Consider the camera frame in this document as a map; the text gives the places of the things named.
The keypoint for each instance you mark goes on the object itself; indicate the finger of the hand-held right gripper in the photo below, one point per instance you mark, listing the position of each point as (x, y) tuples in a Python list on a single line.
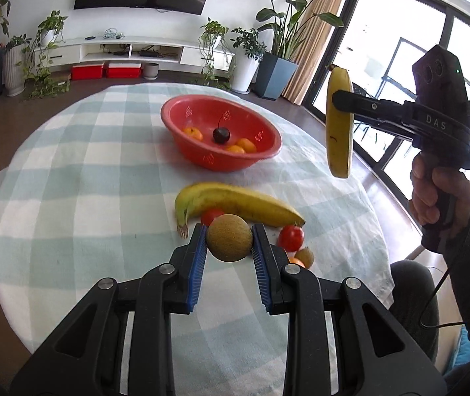
[(383, 127), (366, 105)]

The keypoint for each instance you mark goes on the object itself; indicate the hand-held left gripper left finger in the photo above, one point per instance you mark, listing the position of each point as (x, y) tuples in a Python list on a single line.
[(197, 266)]

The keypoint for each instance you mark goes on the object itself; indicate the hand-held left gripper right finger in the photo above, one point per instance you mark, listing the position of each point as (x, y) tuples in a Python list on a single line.
[(261, 272)]

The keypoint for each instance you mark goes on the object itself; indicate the mandarin orange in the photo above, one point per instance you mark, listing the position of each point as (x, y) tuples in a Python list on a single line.
[(192, 133), (296, 262), (247, 144), (234, 149)]

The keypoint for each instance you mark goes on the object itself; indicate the brown kiwi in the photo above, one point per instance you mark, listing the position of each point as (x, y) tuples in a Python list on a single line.
[(305, 257), (229, 237)]

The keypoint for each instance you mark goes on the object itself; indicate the red tomato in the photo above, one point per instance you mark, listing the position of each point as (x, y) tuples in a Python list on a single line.
[(291, 238), (211, 215)]

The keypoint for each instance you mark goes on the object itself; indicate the yellow banana with green stem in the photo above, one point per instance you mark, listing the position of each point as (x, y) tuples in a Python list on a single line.
[(239, 202)]

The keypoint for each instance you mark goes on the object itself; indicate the red plastic colander bowl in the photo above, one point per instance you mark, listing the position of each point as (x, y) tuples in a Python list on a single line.
[(218, 161)]

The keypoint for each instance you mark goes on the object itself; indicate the dark cherry with stem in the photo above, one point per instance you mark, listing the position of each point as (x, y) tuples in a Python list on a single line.
[(221, 135)]

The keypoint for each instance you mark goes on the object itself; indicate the person's right hand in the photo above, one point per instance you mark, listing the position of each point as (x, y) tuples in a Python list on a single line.
[(422, 189)]

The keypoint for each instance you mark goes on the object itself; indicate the beige curtain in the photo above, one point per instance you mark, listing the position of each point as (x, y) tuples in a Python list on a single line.
[(313, 49)]

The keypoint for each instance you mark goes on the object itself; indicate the glass sliding door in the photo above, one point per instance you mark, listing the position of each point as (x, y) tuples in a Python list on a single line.
[(391, 29)]

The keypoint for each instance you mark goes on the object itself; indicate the broad-leaf plant in blue pot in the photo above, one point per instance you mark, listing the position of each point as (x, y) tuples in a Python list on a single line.
[(274, 76)]

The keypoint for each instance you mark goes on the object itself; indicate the checked pale green tablecloth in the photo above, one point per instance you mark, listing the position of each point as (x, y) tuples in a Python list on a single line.
[(94, 194)]

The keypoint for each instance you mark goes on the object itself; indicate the bushy plant in white pot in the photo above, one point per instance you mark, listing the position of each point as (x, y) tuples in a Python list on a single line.
[(245, 72)]

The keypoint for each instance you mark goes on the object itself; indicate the person's leg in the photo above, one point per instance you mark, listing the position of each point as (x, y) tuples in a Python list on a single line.
[(412, 293)]

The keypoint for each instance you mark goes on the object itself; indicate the trailing vine plant on cabinet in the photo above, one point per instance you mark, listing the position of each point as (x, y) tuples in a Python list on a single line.
[(214, 33)]

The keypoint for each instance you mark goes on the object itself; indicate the small grey empty pot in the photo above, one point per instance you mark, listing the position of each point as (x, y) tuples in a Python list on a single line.
[(150, 71)]

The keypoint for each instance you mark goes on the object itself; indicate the black set-top box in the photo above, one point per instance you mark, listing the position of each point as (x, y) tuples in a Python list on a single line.
[(149, 53)]

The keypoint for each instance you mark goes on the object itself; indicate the white television cabinet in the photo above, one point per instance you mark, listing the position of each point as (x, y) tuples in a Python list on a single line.
[(65, 51)]

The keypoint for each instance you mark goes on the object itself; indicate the plant in white ribbed pot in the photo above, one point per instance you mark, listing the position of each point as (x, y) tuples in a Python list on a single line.
[(13, 74)]

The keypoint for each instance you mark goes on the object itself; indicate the trailing pothos in white pot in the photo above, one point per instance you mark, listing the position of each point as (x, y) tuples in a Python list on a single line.
[(47, 37)]

